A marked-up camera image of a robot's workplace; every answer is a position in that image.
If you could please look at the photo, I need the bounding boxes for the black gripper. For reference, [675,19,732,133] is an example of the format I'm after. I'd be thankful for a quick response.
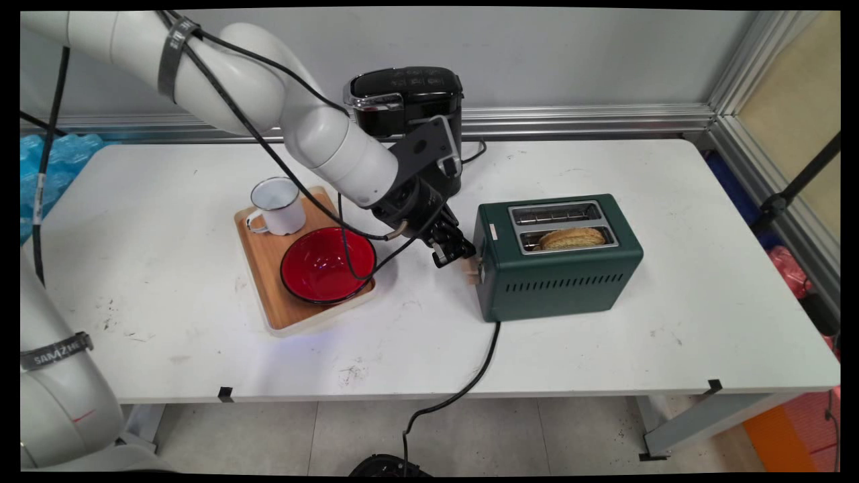
[371,176,477,268]

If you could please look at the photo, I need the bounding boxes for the toasted bread slice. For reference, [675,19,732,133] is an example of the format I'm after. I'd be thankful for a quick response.
[537,227,608,252]

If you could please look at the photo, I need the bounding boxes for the dark green toaster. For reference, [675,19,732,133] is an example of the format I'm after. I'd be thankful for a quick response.
[473,193,644,323]

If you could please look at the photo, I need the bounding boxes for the red bowl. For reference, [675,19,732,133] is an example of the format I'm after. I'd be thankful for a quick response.
[279,227,377,306]

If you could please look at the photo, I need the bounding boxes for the black coffee maker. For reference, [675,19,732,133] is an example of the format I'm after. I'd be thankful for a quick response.
[342,66,465,199]

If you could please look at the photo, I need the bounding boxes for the white enamel mug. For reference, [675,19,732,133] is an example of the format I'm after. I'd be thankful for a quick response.
[244,176,307,237]

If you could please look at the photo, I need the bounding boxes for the wooden tray with white rim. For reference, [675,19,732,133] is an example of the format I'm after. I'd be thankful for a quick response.
[233,186,376,337]

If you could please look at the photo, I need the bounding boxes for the round black floor object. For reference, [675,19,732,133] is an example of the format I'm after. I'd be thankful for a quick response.
[349,454,434,478]

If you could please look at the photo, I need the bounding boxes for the blue box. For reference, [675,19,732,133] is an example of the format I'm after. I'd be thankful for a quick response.
[705,151,767,237]

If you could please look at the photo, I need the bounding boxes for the grey table leg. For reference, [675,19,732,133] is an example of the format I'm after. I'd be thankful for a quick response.
[121,402,168,453]
[638,392,806,462]

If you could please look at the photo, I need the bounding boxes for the red plastic bag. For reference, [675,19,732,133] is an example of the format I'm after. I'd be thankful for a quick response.
[767,245,814,300]

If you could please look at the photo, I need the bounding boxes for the black tripod stand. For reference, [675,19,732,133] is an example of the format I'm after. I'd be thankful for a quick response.
[752,131,841,235]

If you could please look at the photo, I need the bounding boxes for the orange floor object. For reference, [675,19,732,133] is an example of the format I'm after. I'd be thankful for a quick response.
[742,402,829,472]

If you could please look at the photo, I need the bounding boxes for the blue plastic bag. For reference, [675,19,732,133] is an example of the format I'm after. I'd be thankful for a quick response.
[20,133,106,246]

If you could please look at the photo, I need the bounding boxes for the thin black camera cable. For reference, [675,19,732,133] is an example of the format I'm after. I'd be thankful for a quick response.
[161,10,464,281]

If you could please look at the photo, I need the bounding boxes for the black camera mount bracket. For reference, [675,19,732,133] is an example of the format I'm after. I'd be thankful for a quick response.
[388,115,464,197]

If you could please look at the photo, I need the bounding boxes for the black toaster power cable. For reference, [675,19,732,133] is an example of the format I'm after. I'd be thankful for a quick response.
[401,321,501,470]

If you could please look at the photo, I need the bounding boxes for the aluminium frame rail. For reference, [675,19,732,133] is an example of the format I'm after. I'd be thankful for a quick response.
[705,10,841,316]
[20,102,715,145]

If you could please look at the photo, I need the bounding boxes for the black cable with white tag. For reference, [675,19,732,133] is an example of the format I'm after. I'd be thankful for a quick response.
[30,10,410,284]

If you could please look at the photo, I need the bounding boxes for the black velcro cable strap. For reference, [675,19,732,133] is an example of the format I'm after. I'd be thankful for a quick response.
[20,331,95,372]
[157,16,202,105]

